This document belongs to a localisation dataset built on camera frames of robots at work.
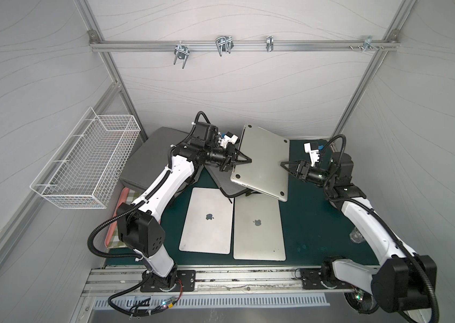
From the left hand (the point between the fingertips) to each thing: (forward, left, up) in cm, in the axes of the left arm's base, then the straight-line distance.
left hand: (251, 163), depth 68 cm
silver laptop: (-8, +17, -33) cm, 38 cm away
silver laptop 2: (-10, -5, -32) cm, 34 cm away
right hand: (+4, -13, -5) cm, 14 cm away
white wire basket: (-4, +58, -2) cm, 58 cm away
